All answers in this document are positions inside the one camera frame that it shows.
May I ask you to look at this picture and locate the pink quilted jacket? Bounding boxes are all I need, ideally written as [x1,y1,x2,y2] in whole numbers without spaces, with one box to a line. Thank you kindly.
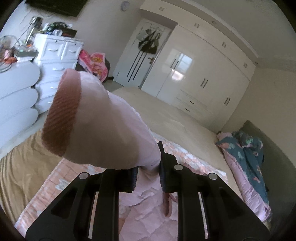
[42,69,178,240]

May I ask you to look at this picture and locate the white bedroom door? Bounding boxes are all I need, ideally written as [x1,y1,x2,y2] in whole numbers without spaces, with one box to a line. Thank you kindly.
[113,19,171,88]

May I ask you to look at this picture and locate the peach patterned quilt blanket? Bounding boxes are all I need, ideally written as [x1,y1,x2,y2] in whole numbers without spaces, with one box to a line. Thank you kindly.
[15,133,228,240]

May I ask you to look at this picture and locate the teal and pink duvet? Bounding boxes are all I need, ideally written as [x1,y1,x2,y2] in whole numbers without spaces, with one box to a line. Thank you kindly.
[215,131,271,222]

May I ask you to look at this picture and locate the tan bed sheet mattress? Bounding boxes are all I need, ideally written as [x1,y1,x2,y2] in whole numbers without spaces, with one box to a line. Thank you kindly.
[0,86,271,223]

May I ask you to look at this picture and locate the dark green headboard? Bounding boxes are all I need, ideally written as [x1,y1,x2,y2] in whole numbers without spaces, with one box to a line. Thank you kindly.
[241,120,295,233]

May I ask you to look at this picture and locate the white glossy wardrobe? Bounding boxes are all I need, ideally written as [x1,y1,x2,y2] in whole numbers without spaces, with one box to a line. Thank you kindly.
[140,1,255,132]

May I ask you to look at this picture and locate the pink cartoon blanket pile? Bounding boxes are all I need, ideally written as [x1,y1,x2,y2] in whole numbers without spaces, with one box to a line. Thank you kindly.
[78,49,108,82]

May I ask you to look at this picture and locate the white curved cabinet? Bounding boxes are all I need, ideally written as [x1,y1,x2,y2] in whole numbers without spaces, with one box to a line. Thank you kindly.
[1,62,40,147]

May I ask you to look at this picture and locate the bags hanging on door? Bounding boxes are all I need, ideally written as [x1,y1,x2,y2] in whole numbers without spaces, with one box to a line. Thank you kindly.
[137,29,162,55]

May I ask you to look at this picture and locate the white drawer chest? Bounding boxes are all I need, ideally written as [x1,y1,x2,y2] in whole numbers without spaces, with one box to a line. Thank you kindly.
[34,34,83,114]

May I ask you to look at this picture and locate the clutter on drawer chest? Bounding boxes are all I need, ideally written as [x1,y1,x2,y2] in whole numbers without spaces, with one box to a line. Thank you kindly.
[1,18,83,65]

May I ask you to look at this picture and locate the round wall clock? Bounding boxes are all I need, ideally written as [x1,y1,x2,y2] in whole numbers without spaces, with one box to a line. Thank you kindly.
[120,1,130,11]

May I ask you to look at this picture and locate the black wall television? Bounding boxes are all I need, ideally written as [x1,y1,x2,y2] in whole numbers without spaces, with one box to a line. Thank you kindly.
[25,0,88,17]

